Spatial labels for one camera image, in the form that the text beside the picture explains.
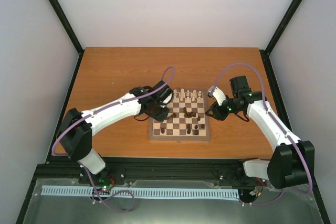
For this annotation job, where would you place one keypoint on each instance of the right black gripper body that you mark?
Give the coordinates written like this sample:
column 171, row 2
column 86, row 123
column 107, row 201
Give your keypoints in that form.
column 222, row 114

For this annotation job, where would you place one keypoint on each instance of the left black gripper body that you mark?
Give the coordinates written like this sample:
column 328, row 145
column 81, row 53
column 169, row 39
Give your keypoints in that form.
column 156, row 114

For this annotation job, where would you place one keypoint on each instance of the wooden chess board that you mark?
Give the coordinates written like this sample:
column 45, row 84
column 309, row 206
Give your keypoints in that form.
column 188, row 138

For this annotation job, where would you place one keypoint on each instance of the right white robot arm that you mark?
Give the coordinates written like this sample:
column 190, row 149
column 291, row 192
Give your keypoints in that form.
column 292, row 160

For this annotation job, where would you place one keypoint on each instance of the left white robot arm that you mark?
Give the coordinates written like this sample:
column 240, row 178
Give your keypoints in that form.
column 78, row 128

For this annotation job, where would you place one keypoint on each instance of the dark chess piece cluster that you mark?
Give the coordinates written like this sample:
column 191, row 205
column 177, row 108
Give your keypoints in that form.
column 183, row 122

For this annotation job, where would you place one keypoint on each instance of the white chess pieces row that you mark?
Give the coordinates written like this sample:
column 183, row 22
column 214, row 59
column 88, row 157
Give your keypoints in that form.
column 188, row 95

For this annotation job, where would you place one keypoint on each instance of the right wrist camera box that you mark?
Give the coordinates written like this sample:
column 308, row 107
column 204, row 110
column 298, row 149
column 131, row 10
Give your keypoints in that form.
column 217, row 94

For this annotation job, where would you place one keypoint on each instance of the right black frame post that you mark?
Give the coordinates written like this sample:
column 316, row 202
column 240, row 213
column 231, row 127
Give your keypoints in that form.
column 291, row 10

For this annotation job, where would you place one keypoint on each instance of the black frame post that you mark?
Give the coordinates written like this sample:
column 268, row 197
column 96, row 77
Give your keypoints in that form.
column 66, row 25
column 291, row 10

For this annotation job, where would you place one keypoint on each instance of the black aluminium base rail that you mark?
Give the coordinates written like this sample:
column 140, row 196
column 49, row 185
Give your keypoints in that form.
column 121, row 170

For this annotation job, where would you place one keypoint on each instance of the light blue cable duct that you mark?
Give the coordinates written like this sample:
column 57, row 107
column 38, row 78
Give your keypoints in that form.
column 142, row 193

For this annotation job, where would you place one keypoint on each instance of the left black frame post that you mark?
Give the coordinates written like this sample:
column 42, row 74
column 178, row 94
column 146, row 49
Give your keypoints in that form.
column 66, row 25

